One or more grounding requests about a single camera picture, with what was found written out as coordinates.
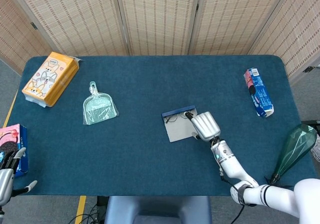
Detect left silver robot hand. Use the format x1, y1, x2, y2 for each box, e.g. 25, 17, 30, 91
0, 147, 38, 207

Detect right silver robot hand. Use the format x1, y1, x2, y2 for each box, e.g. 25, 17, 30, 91
183, 111, 222, 142

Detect blue glasses case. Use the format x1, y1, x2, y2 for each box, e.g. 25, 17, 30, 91
161, 105, 201, 143

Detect black eyeglasses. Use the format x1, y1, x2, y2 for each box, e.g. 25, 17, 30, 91
163, 111, 195, 124

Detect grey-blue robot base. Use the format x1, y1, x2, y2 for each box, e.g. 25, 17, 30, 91
104, 195, 213, 224

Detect pink Oreo cookie box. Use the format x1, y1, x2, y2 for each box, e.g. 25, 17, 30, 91
0, 123, 29, 178

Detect blue Oreo cookie box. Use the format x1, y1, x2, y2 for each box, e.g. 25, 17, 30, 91
243, 68, 276, 118

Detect blue felt table cover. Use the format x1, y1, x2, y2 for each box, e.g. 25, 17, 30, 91
6, 55, 316, 197

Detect green glass vase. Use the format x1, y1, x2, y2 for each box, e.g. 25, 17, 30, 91
264, 123, 318, 186

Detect black table leg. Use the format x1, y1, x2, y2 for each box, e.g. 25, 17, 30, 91
96, 195, 109, 224

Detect black equipment base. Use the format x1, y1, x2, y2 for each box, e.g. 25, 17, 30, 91
301, 120, 320, 134

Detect woven folding screen panel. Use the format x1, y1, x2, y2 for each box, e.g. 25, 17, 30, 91
113, 0, 202, 57
247, 0, 320, 84
4, 0, 131, 57
0, 0, 48, 76
188, 0, 292, 57

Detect teal dustpan brush set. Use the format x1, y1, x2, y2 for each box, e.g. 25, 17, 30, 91
82, 81, 120, 126

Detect yellow corgi tissue pack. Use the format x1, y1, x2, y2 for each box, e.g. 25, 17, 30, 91
21, 51, 81, 108

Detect grey white sneaker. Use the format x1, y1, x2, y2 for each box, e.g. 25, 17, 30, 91
310, 133, 320, 162

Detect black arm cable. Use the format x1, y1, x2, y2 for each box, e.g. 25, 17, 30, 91
218, 167, 258, 224

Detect black floor cables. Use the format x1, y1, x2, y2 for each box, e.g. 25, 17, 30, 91
67, 201, 106, 224

